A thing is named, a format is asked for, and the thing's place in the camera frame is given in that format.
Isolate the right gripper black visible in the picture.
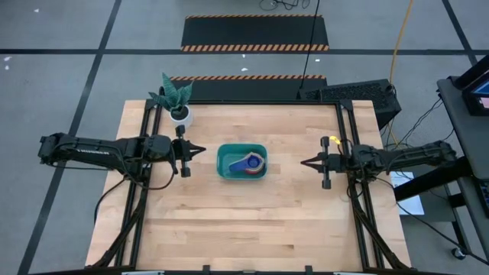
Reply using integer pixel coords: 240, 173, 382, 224
300, 136, 355, 190

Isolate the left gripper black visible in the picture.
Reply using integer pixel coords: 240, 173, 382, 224
170, 125, 208, 179

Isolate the teal plastic basket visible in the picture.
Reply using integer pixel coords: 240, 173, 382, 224
216, 143, 268, 180

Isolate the small dark blue measuring cup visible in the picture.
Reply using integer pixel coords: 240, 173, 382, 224
228, 155, 261, 173

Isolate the snake plant in white pot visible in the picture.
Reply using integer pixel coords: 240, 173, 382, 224
147, 72, 195, 129

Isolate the black computer tower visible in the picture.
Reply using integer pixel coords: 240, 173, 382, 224
296, 79, 403, 131

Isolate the black hazard-striped floor mat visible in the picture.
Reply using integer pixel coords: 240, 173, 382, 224
180, 14, 330, 53
167, 74, 329, 102

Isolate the white paper sheet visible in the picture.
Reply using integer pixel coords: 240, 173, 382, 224
389, 171, 426, 216

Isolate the black side desk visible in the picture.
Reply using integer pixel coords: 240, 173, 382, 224
393, 75, 489, 275

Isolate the black laptop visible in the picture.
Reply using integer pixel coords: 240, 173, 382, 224
453, 54, 489, 118

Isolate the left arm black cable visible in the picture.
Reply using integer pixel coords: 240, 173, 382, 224
125, 167, 176, 192

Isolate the black floor cable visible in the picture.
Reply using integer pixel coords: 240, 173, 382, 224
299, 0, 322, 91

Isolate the yellow floor cable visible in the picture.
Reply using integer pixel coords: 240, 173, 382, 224
387, 0, 416, 87

